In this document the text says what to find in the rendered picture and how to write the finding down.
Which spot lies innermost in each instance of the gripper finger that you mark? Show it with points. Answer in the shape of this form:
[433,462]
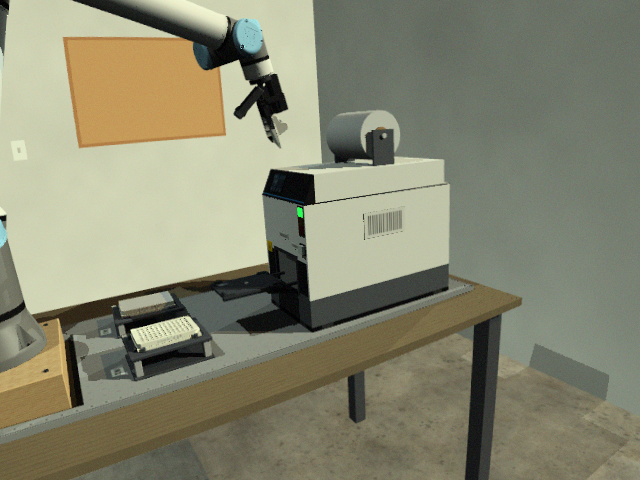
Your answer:
[266,129]
[276,127]

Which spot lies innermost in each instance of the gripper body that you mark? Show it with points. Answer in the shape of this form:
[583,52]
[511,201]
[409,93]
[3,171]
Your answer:
[272,93]

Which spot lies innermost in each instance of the white roll of foil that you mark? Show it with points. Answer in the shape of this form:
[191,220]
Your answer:
[349,135]

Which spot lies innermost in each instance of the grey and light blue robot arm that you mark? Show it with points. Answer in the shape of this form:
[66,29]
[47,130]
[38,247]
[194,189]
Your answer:
[21,337]

